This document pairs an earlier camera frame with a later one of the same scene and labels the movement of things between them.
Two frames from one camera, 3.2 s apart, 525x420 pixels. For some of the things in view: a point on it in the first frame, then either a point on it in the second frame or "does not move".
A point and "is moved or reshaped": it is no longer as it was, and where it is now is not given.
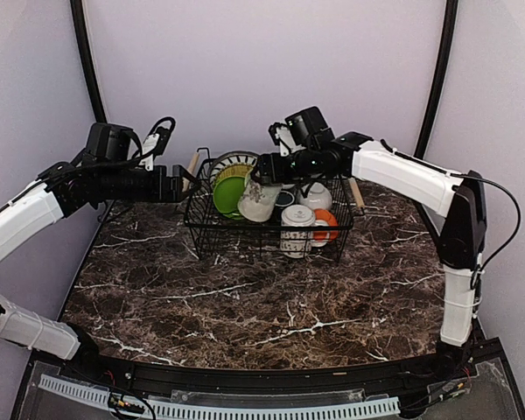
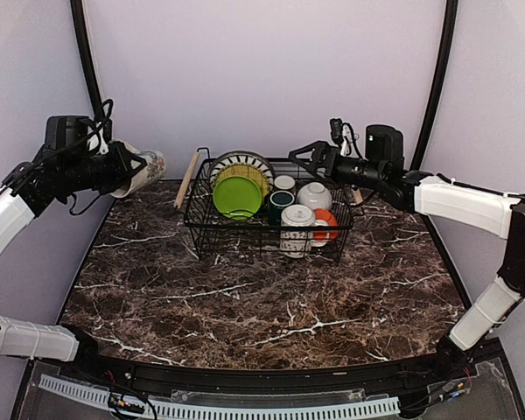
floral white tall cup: [256, 200] is moved or reshaped
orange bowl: [329, 234] does not move
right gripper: [266, 161] to [321, 149]
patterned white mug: [297, 229] does not move
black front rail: [379, 375] does not move
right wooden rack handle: [356, 192] does not move
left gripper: [173, 192] to [124, 168]
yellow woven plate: [234, 170] does not move
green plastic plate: [227, 192] does not move
